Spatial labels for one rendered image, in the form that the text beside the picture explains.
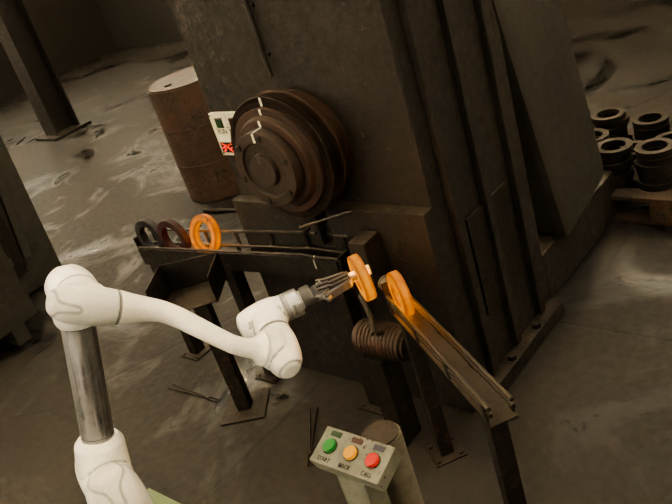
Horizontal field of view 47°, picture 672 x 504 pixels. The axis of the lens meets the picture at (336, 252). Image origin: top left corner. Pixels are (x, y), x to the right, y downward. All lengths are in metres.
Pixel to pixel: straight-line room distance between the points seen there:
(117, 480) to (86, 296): 0.55
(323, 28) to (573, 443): 1.65
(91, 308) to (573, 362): 1.90
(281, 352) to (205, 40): 1.29
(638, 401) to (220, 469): 1.62
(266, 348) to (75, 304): 0.54
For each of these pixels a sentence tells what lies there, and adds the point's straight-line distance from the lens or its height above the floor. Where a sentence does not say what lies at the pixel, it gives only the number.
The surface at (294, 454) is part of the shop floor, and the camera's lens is 3.19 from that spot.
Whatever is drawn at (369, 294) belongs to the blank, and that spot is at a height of 0.79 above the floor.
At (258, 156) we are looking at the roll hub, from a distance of 2.69.
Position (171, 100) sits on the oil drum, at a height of 0.81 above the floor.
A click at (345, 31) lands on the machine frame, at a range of 2.56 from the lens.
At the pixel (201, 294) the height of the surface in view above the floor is 0.60.
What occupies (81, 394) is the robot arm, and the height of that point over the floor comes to 0.83.
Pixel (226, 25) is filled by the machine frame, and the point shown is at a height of 1.56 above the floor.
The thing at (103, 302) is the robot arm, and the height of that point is 1.13.
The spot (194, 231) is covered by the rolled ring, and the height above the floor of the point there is 0.72.
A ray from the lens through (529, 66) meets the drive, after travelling 3.18.
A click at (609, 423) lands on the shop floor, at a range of 2.98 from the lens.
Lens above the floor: 2.02
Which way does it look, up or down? 27 degrees down
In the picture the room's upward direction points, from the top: 18 degrees counter-clockwise
